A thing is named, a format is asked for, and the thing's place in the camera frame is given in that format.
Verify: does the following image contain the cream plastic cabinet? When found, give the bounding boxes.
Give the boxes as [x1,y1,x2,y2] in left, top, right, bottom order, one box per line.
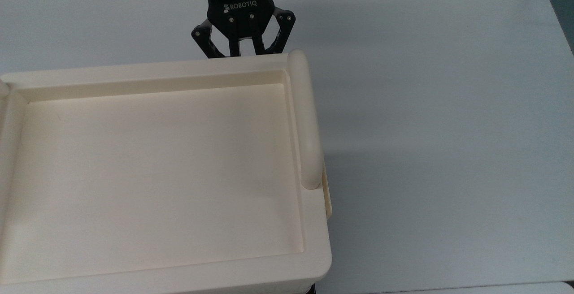
[0,50,335,294]

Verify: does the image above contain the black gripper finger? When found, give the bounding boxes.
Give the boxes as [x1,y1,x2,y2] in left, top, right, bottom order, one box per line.
[191,22,242,59]
[252,7,296,56]

